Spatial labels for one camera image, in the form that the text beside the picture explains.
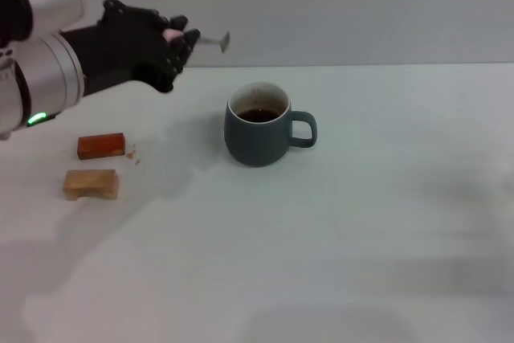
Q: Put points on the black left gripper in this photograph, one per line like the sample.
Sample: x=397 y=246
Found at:
x=124 y=46

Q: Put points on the dark grey ceramic mug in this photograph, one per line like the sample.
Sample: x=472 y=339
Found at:
x=253 y=144

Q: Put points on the dark coffee liquid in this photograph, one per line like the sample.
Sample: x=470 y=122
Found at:
x=259 y=116

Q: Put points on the reddish-brown wooden block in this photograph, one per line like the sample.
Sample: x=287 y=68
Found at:
x=100 y=145

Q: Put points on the light tan wooden block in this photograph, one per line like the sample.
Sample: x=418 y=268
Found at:
x=90 y=183

